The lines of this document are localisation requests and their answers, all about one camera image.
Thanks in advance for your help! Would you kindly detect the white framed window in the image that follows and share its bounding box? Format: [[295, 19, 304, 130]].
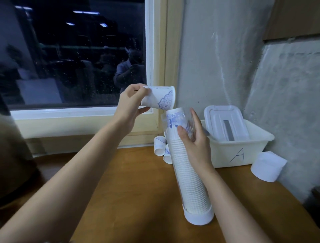
[[0, 0, 185, 157]]

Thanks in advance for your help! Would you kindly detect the brown wooden wall cabinet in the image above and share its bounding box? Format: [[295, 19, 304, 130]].
[[263, 0, 320, 42]]

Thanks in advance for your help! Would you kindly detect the nested stack of paper cups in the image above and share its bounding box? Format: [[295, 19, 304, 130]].
[[164, 109, 213, 213]]

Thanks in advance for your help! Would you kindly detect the white plastic lid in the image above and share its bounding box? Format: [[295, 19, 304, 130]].
[[203, 104, 251, 142]]

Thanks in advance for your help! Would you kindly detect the person's right forearm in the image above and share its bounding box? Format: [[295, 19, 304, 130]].
[[197, 165, 273, 243]]

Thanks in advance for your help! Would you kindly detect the stainless steel water dispenser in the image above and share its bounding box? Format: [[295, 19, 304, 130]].
[[0, 95, 39, 207]]

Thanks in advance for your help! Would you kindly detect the clear tube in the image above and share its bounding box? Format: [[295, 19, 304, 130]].
[[160, 106, 215, 226]]

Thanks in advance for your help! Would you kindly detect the person's right hand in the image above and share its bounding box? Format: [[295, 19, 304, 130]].
[[177, 108, 215, 174]]

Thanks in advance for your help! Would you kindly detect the person's left hand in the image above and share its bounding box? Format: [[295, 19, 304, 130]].
[[113, 83, 151, 137]]

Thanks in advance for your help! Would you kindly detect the dark wooden side counter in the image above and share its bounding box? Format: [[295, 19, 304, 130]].
[[306, 185, 320, 216]]

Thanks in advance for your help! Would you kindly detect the translucent plastic box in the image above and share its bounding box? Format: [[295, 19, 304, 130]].
[[199, 118, 276, 169]]

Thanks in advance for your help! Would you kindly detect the person's left forearm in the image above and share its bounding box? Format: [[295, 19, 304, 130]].
[[0, 123, 128, 243]]

